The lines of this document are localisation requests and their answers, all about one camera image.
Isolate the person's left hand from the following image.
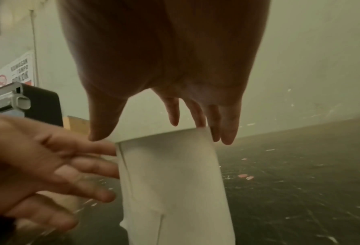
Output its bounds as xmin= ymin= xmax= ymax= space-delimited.
xmin=0 ymin=112 xmax=120 ymax=233

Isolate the wooden block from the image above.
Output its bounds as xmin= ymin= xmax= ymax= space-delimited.
xmin=63 ymin=115 xmax=91 ymax=135

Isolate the person's right hand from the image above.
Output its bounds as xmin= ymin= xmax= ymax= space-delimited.
xmin=56 ymin=0 xmax=272 ymax=146

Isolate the white no-smoking wall sign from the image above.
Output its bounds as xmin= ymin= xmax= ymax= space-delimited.
xmin=0 ymin=50 xmax=36 ymax=90

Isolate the black and grey metal machine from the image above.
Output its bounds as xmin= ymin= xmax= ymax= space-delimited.
xmin=0 ymin=82 xmax=64 ymax=128

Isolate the white wall conduit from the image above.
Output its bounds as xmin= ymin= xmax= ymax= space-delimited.
xmin=29 ymin=9 xmax=40 ymax=87

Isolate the white paper sheet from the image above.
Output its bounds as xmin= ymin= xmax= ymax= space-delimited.
xmin=115 ymin=127 xmax=237 ymax=245

